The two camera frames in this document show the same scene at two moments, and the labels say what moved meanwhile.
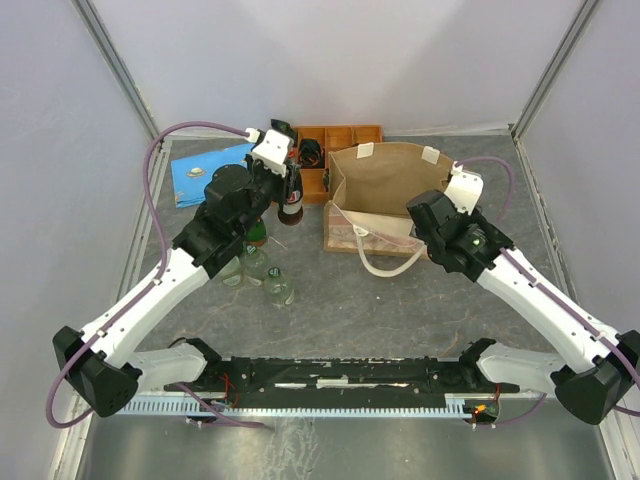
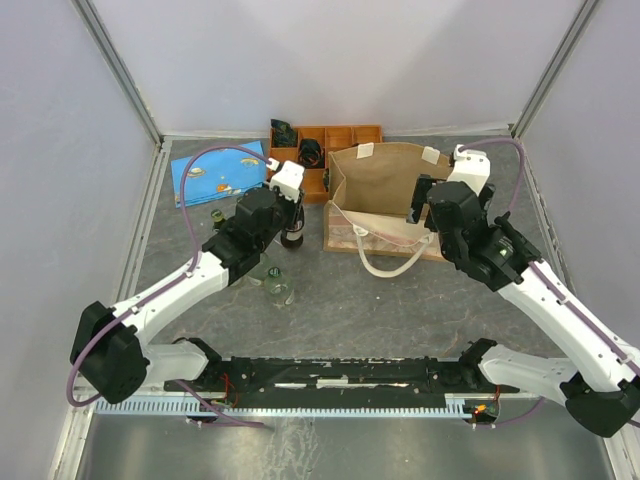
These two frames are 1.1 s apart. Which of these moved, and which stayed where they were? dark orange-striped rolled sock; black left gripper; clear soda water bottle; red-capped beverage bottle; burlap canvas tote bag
Moved: black left gripper; red-capped beverage bottle
Stayed: dark orange-striped rolled sock; burlap canvas tote bag; clear soda water bottle
